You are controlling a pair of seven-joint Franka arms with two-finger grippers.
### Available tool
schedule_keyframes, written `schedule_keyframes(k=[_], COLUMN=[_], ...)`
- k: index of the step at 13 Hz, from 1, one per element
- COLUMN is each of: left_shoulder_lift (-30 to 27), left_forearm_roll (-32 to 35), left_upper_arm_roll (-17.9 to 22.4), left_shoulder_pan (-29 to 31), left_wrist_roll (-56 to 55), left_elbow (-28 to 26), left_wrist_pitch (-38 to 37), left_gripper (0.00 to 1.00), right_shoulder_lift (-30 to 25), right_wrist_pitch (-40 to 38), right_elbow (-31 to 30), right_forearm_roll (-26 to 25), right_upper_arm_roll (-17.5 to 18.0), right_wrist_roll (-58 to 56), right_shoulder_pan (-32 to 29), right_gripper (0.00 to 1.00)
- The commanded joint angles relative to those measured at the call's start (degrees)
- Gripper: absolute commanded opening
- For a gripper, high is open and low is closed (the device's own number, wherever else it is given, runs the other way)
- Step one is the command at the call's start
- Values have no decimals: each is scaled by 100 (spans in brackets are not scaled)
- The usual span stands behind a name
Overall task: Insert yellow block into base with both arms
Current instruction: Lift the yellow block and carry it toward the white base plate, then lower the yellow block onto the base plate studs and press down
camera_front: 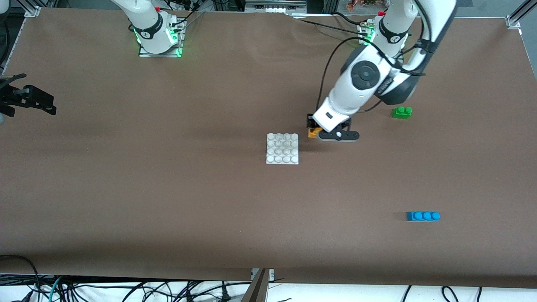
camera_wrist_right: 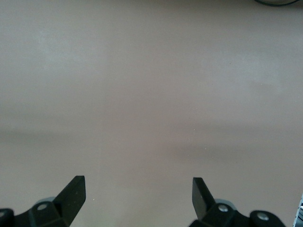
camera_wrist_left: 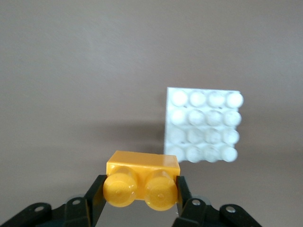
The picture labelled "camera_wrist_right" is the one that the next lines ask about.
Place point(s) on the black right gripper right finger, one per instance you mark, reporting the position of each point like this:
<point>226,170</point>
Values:
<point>203,205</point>

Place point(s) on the aluminium frame rail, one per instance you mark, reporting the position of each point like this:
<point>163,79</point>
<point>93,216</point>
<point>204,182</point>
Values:
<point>299,212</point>

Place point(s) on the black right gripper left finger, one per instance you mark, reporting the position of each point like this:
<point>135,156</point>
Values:
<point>66,203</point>

